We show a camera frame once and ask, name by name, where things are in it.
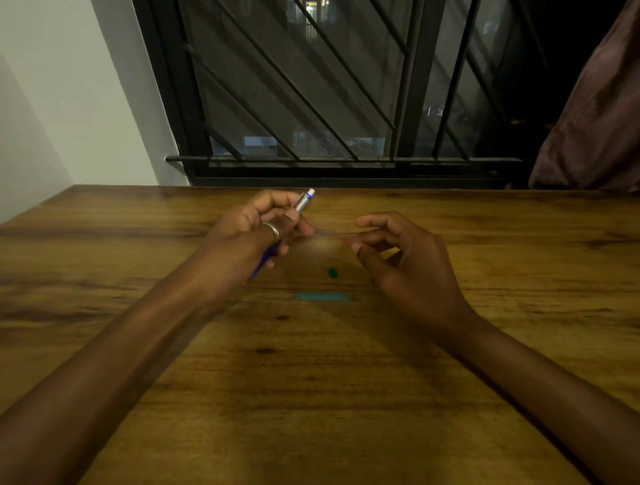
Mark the person's right hand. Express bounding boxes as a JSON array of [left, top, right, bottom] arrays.
[[343, 212, 482, 346]]

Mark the person's left hand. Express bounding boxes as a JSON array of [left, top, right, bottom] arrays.
[[199, 189, 316, 302]]

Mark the blue and silver pen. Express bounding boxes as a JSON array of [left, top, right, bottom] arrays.
[[251, 188, 316, 279]]

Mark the person's right forearm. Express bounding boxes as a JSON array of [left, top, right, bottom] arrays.
[[434, 315, 640, 485]]

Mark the person's left forearm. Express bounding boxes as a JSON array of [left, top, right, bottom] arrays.
[[0, 235, 241, 485]]

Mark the black metal window grille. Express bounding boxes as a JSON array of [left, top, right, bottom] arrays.
[[165, 0, 524, 168]]

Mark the black framed glass window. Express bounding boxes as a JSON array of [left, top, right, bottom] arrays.
[[132, 0, 556, 190]]

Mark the brown curtain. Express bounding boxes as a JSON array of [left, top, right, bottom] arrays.
[[528, 0, 640, 195]]

